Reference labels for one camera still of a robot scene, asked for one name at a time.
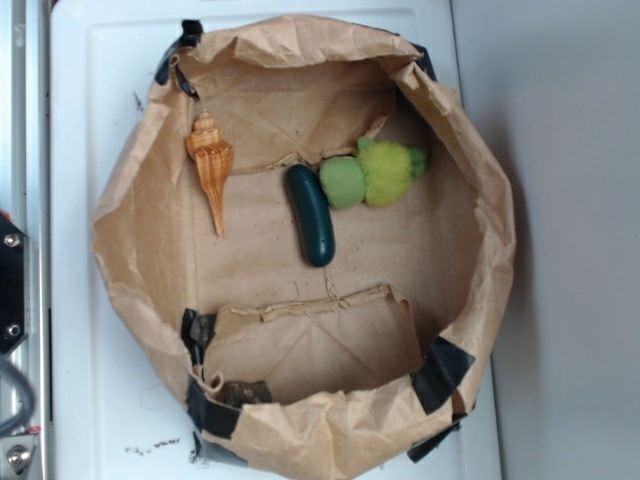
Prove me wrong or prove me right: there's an orange spiral sea shell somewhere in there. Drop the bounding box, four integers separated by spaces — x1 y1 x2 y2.
185 110 234 238

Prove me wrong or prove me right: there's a brown paper bag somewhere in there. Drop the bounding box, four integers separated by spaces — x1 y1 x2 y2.
93 15 516 479

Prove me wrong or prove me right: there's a dark green toy cucumber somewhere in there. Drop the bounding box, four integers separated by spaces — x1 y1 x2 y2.
285 164 336 268

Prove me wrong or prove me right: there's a green yellow plush toy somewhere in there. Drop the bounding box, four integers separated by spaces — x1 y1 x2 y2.
319 137 429 209

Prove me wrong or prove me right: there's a white plastic tray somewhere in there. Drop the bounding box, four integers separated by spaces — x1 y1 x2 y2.
48 5 504 480

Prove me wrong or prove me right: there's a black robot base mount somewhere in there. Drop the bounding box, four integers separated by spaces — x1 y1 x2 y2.
0 212 26 354

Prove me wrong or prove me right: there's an aluminium frame rail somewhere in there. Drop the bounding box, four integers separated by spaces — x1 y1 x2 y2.
1 1 54 479

